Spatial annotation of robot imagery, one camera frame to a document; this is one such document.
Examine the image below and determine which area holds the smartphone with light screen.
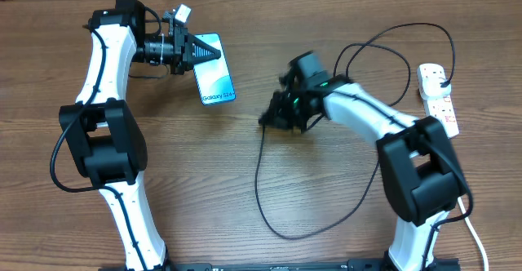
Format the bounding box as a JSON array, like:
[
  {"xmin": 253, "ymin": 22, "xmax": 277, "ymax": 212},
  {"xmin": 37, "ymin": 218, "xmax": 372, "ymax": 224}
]
[{"xmin": 193, "ymin": 33, "xmax": 236, "ymax": 105}]

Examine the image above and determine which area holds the black charger cable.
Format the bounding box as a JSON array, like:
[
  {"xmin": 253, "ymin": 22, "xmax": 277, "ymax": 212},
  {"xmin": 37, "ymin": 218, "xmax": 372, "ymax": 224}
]
[{"xmin": 254, "ymin": 22, "xmax": 457, "ymax": 241}]

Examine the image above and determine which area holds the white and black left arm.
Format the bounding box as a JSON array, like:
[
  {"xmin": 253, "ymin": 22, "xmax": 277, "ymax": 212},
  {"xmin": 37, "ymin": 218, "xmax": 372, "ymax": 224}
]
[{"xmin": 50, "ymin": 0, "xmax": 223, "ymax": 270}]

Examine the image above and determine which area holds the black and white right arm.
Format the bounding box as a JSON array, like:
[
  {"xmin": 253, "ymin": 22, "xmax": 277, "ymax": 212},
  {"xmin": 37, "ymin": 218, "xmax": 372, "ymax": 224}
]
[{"xmin": 259, "ymin": 51, "xmax": 472, "ymax": 270}]

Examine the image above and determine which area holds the white charger adapter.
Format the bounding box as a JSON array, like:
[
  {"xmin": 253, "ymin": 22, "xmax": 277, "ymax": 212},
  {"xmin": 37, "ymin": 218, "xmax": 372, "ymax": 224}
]
[{"xmin": 417, "ymin": 63, "xmax": 452, "ymax": 100}]

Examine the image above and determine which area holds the white power strip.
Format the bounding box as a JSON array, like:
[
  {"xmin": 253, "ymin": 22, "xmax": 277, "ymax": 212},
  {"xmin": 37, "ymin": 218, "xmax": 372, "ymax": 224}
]
[{"xmin": 423, "ymin": 96, "xmax": 459, "ymax": 138}]

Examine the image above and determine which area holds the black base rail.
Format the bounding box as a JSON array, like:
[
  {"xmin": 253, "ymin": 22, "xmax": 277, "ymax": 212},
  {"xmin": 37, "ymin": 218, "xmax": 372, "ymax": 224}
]
[{"xmin": 97, "ymin": 257, "xmax": 462, "ymax": 271}]

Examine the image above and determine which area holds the white power strip cord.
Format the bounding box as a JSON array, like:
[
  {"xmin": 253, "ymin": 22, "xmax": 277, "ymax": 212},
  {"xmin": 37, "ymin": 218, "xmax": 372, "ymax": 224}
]
[{"xmin": 456, "ymin": 195, "xmax": 490, "ymax": 271}]

